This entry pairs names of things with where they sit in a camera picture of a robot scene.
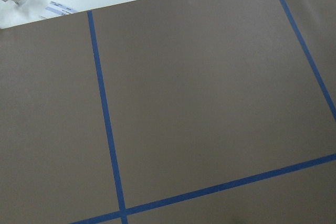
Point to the blue white paper label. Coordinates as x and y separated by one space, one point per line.
54 9

